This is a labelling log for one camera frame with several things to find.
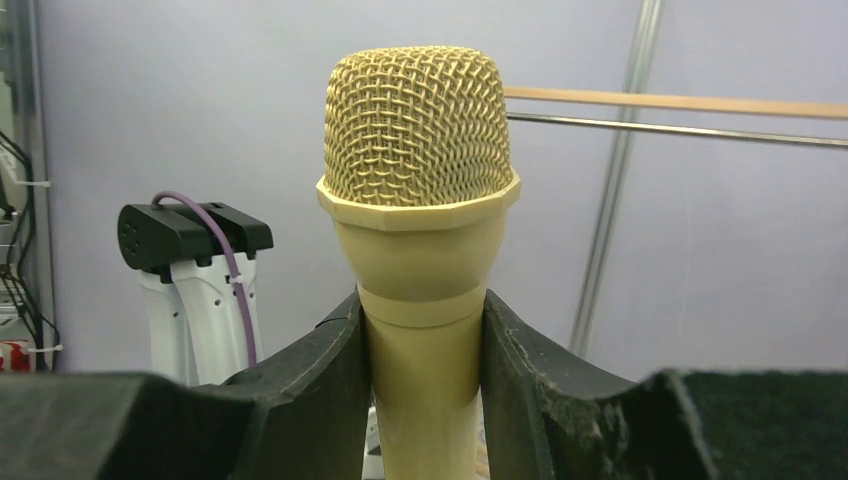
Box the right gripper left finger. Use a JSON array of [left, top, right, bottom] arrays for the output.
[[1, 294, 371, 479]]

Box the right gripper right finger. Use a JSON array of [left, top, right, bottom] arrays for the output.
[[481, 292, 847, 479]]

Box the beige microphone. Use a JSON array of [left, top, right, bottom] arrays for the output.
[[317, 46, 520, 479]]

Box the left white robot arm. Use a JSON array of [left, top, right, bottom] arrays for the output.
[[117, 202, 274, 386]]

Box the wooden clothes rack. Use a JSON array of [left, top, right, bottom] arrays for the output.
[[504, 87, 847, 120]]

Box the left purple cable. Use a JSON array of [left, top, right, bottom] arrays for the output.
[[151, 190, 259, 368]]

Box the metal clothes rail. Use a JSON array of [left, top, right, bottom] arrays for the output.
[[507, 112, 847, 150]]

